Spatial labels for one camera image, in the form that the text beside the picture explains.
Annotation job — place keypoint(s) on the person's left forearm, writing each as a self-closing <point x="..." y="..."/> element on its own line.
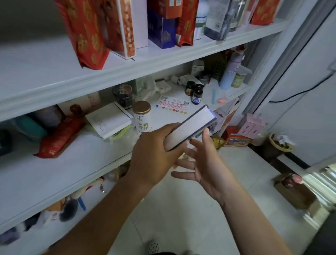
<point x="94" y="223"/>

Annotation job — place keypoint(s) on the white box brown print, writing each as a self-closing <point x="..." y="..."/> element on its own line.
<point x="78" y="102"/>

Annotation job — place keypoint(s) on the teal pouch bag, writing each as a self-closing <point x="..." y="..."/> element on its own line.
<point x="26" y="127"/>

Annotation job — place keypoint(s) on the red box white edge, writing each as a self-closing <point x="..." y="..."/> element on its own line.
<point x="123" y="26"/>

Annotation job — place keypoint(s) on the white metal shelving unit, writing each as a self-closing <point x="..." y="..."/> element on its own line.
<point x="52" y="79"/>

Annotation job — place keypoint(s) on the small dark bottle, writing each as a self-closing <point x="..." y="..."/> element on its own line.
<point x="197" y="94"/>
<point x="190" y="88"/>

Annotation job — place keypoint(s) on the lavender bottle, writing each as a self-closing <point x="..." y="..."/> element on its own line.
<point x="231" y="71"/>

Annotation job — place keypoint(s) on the colourful flat box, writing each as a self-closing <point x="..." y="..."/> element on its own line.
<point x="237" y="139"/>

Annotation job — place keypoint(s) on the white wall socket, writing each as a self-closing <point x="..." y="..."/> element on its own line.
<point x="332" y="65"/>

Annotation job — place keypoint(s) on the small green jar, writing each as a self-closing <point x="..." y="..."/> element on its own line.
<point x="241" y="78"/>

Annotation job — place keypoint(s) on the pink carton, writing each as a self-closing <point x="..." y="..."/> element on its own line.
<point x="252" y="126"/>

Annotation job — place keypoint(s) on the dark red foil pouches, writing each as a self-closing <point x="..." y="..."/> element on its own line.
<point x="168" y="23"/>

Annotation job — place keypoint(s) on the person's right hand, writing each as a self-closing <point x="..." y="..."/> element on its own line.
<point x="212" y="171"/>

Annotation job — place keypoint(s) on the red canister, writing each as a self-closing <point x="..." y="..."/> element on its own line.
<point x="294" y="181"/>

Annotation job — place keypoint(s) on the person's left hand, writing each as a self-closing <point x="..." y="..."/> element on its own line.
<point x="149" y="157"/>

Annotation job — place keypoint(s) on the person's right forearm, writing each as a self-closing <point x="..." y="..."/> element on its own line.
<point x="252" y="226"/>

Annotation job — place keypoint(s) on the white colourful sticker sheet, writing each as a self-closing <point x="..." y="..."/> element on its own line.
<point x="172" y="105"/>

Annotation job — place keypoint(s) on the black box white edge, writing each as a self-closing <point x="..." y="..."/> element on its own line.
<point x="191" y="126"/>

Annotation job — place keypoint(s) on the dark jar with lid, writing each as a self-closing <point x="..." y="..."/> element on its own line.
<point x="123" y="96"/>

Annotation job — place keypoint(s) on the red patterned bag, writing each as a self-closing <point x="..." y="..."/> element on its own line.
<point x="265" y="10"/>

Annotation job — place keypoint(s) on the white flat box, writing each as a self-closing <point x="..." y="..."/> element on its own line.
<point x="107" y="120"/>

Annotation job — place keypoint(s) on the red pouch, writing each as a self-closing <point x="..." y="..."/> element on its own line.
<point x="60" y="136"/>

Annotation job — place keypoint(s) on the waste basket with rubbish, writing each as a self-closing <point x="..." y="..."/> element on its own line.
<point x="282" y="142"/>

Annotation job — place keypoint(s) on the person's white shoe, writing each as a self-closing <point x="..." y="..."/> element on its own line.
<point x="153" y="247"/>

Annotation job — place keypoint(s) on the brown cardboard box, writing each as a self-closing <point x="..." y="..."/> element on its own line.
<point x="296" y="197"/>

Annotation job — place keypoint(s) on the yellow bottle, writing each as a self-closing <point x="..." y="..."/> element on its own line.
<point x="47" y="116"/>

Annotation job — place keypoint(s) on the white tub green label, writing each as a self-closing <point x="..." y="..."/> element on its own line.
<point x="201" y="18"/>

